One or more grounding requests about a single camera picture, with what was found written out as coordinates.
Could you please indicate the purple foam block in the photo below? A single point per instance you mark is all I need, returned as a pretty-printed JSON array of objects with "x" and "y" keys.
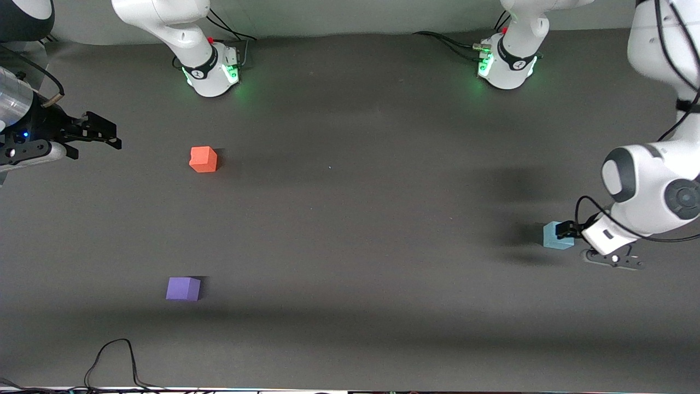
[{"x": 183, "y": 289}]

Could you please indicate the orange foam block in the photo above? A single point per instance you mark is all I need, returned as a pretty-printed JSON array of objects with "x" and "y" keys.
[{"x": 202, "y": 158}]

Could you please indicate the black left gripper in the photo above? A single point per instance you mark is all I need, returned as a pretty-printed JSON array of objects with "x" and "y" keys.
[{"x": 577, "y": 227}]

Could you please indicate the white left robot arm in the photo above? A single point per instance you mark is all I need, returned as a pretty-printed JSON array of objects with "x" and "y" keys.
[{"x": 651, "y": 180}]

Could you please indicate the light blue foam block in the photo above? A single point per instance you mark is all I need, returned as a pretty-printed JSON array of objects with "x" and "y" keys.
[{"x": 552, "y": 238}]

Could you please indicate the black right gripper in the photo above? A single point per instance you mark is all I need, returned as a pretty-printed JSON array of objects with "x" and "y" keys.
[{"x": 48, "y": 127}]

